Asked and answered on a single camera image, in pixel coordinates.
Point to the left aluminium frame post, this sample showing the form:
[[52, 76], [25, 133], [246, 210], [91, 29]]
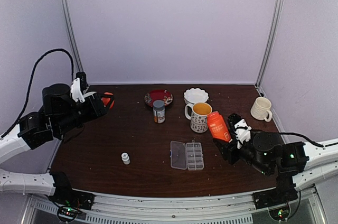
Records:
[[71, 35]]

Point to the patterned mug yellow inside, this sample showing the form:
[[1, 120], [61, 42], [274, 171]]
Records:
[[197, 115]]

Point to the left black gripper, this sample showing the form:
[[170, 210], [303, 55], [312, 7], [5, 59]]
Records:
[[96, 108]]

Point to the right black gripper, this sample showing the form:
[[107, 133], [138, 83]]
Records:
[[228, 151]]

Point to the grey lid pill bottle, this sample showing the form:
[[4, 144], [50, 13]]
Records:
[[159, 111]]

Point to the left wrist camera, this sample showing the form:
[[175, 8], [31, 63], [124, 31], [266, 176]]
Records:
[[79, 85]]

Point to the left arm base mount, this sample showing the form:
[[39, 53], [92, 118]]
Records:
[[73, 198]]

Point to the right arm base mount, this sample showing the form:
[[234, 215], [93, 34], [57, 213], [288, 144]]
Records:
[[273, 197]]

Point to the clear plastic pill organizer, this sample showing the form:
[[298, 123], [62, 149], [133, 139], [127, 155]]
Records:
[[186, 156]]

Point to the orange pill bottle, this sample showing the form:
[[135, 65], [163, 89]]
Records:
[[218, 127]]

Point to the red patterned plate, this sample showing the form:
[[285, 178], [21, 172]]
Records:
[[158, 94]]

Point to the orange bottle cap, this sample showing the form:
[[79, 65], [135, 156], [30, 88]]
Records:
[[108, 99]]

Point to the front aluminium rail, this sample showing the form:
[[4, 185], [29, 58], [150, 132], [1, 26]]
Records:
[[232, 208]]

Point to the white scalloped bowl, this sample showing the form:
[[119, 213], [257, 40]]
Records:
[[195, 95]]

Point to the aluminium frame post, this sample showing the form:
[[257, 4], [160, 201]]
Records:
[[71, 35], [270, 41]]

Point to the small white bottle left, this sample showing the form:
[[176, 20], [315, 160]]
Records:
[[125, 158]]

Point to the cream ribbed mug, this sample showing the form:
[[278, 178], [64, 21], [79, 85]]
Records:
[[261, 109]]

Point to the small white bowl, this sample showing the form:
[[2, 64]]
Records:
[[89, 93]]

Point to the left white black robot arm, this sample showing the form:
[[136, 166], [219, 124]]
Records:
[[64, 109]]

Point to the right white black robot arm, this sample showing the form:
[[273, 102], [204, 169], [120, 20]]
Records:
[[297, 164]]

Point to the right aluminium frame post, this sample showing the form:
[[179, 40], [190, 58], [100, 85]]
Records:
[[270, 41]]

